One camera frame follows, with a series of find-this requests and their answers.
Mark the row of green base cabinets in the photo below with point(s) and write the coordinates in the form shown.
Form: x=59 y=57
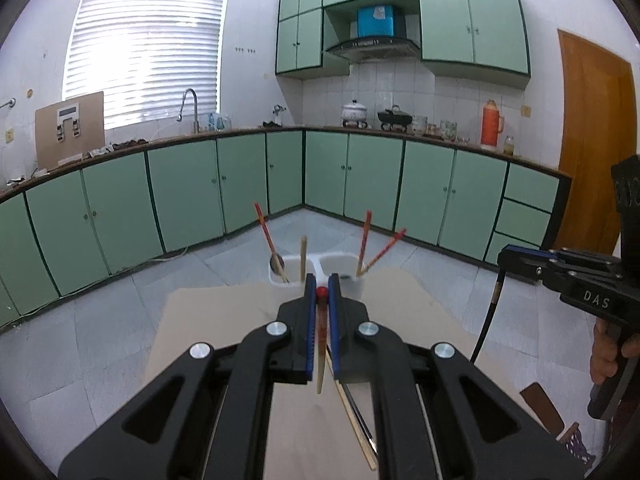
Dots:
x=185 y=190

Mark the white window blinds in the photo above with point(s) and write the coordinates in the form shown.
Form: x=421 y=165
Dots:
x=145 y=50

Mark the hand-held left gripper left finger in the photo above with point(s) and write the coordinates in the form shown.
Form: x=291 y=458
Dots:
x=311 y=310

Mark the metal spoon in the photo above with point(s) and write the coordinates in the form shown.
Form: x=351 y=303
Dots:
x=276 y=263

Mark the plain wooden chopstick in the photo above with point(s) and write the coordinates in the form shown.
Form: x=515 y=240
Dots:
x=357 y=430

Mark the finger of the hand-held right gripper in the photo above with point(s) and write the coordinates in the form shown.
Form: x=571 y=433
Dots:
x=525 y=267
x=550 y=254

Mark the orange wooden door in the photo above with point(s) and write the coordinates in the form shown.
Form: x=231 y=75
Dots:
x=590 y=150

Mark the gas stove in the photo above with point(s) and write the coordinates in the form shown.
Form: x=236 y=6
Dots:
x=372 y=126

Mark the green wall cabinets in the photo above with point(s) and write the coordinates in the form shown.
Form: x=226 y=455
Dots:
x=495 y=30

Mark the stack of bowls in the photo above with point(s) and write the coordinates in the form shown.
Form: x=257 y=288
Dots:
x=420 y=125

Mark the black range hood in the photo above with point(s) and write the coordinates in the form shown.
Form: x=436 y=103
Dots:
x=372 y=47

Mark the glass bottles by sink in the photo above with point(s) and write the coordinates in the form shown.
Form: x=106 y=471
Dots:
x=220 y=121

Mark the dishcloths on counter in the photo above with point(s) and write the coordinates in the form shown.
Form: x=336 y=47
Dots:
x=120 y=147

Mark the light wooden patterned chopstick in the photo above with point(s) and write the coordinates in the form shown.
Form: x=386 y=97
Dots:
x=303 y=257

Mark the wall hooks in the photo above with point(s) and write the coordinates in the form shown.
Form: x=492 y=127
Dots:
x=245 y=49

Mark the black wok with lid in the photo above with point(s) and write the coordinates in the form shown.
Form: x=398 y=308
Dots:
x=395 y=117

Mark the wooden chopstick red end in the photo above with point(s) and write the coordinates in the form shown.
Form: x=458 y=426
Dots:
x=385 y=254
x=265 y=232
x=365 y=237
x=320 y=370

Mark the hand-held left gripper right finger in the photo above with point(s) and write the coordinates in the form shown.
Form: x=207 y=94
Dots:
x=336 y=320

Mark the person's right hand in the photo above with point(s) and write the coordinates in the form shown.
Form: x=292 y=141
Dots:
x=602 y=355

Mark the glass jar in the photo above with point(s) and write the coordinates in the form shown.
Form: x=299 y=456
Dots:
x=509 y=146

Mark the metal towel rail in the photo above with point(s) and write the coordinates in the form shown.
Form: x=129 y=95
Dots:
x=7 y=103

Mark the brown wooden board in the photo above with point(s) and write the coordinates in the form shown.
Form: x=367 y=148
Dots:
x=542 y=407

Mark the black chopstick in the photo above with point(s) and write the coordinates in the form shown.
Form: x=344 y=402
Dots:
x=487 y=320
x=367 y=430

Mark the blue box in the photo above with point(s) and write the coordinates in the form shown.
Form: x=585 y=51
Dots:
x=377 y=21

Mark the cardboard box with label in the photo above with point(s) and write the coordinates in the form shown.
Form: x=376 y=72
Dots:
x=47 y=140

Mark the green patterned cup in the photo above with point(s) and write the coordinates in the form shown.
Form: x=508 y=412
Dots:
x=448 y=130

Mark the metal sink faucet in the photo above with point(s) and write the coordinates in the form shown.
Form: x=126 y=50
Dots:
x=194 y=115

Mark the red thermos flask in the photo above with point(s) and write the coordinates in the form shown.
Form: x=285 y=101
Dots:
x=491 y=127

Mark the white plastic utensil holder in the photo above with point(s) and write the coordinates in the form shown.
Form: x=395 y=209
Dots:
x=352 y=285

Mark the purple plastic basket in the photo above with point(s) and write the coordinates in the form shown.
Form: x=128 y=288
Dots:
x=577 y=447

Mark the white cooking pot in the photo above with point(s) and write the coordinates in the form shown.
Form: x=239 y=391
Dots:
x=355 y=111

